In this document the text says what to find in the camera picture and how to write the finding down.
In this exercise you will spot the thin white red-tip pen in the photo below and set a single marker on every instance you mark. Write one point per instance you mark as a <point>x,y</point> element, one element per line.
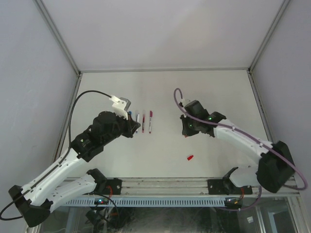
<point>150,124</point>

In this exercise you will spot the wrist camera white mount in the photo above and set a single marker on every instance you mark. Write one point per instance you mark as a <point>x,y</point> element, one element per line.
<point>184,102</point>
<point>120,106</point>

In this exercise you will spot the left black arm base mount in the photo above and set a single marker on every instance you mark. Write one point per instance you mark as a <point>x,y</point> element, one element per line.
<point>113,187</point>

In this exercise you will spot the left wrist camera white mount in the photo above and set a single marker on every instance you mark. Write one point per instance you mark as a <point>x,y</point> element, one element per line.
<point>120,106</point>

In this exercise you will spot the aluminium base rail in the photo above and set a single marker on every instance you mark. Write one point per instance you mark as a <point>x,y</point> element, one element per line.
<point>184,187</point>

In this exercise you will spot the blue cable duct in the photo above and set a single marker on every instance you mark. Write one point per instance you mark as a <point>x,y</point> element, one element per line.
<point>147,202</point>

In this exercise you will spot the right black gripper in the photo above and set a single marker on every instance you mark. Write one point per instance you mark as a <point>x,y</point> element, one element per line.
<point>185,127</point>

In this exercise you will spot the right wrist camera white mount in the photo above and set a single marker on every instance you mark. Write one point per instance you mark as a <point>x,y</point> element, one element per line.
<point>184,102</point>

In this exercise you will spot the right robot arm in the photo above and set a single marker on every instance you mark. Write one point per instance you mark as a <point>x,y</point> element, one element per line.
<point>270,170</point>

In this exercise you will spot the red gel pen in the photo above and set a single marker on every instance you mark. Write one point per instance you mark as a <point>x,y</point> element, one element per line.
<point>143,121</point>

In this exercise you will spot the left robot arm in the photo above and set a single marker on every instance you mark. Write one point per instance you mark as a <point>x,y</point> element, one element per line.
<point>40,197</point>

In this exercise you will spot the blue gel pen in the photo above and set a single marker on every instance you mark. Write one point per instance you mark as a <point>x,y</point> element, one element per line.
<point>137,121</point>

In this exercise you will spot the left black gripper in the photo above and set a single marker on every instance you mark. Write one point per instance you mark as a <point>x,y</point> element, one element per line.
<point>129,126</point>

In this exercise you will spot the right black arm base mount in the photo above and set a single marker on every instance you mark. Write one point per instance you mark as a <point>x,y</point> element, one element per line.
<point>216,186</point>

